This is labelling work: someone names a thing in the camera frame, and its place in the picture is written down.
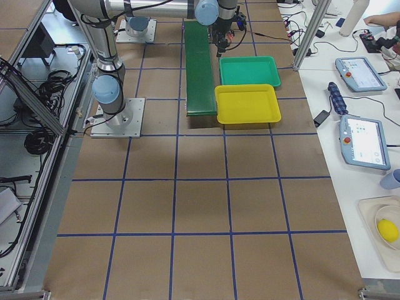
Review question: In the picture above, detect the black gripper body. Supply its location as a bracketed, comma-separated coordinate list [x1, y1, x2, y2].
[212, 12, 247, 43]

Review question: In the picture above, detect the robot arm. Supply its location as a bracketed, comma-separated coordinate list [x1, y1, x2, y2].
[125, 16, 150, 37]
[70, 1, 247, 116]

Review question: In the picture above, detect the person hand at desk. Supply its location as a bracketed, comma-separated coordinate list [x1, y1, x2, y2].
[364, 12, 400, 27]

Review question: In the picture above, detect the green plastic tray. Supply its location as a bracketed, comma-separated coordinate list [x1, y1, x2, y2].
[219, 56, 281, 88]

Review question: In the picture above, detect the green conveyor belt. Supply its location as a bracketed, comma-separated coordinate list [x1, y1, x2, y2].
[184, 21, 217, 116]

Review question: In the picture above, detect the yellow plastic tray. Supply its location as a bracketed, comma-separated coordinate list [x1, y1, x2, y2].
[214, 84, 281, 124]

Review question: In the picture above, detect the black power adapter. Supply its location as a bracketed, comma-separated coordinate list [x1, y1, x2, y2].
[313, 110, 330, 128]

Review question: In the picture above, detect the blue plaid folded umbrella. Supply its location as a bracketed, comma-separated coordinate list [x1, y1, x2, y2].
[327, 82, 348, 116]

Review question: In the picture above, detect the upper teach pendant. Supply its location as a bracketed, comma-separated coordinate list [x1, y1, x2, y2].
[335, 57, 387, 93]

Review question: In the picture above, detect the teach pendant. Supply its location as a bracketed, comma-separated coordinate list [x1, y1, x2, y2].
[335, 57, 387, 93]
[339, 114, 391, 171]

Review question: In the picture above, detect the lower teach pendant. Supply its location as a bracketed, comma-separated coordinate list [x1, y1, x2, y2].
[339, 114, 391, 171]

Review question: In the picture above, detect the blue cup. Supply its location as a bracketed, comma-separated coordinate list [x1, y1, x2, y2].
[379, 169, 400, 190]

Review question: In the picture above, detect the white bowl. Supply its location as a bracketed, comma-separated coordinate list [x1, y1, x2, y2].
[375, 205, 399, 250]

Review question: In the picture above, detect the yellow lemon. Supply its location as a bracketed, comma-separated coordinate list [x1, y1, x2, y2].
[377, 219, 399, 243]

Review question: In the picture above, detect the beige tray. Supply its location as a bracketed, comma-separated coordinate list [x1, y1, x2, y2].
[358, 196, 399, 273]

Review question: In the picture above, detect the red black wire with board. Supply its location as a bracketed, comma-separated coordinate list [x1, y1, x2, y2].
[227, 29, 296, 48]

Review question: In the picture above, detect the aluminium frame post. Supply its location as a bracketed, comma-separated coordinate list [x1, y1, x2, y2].
[293, 0, 331, 71]

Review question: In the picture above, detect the black cable bundle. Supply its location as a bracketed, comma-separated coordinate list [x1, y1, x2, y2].
[34, 70, 79, 113]

